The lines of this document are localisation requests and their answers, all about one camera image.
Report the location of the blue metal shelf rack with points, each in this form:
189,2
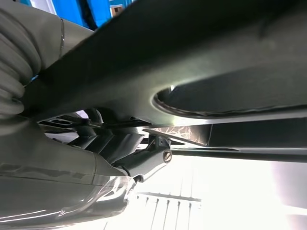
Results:
66,9

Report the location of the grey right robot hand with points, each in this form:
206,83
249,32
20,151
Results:
48,177

